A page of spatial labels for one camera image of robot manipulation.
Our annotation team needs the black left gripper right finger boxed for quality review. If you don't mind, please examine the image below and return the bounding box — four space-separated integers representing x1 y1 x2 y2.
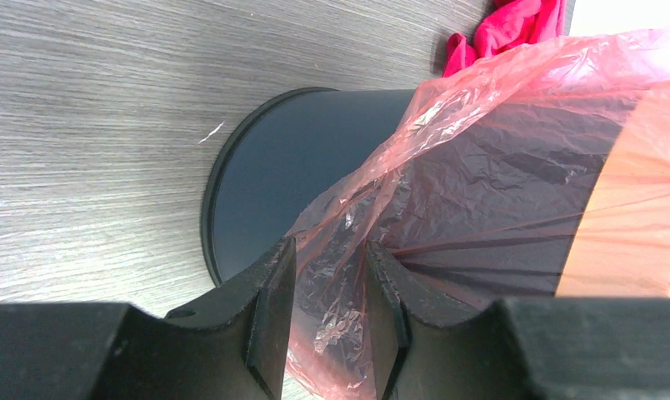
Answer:
366 242 670 399

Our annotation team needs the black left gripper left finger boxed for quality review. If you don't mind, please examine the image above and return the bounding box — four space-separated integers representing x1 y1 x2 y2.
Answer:
0 237 296 399

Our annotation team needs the red translucent trash bag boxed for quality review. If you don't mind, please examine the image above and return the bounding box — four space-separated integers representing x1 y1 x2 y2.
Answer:
286 28 670 399

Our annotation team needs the dark blue gold-rimmed trash bin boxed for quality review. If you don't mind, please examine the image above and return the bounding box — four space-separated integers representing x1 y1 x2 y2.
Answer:
200 86 670 302

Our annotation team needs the crumpled magenta cloth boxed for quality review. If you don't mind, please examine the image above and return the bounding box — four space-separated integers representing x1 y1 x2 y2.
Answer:
442 0 566 78

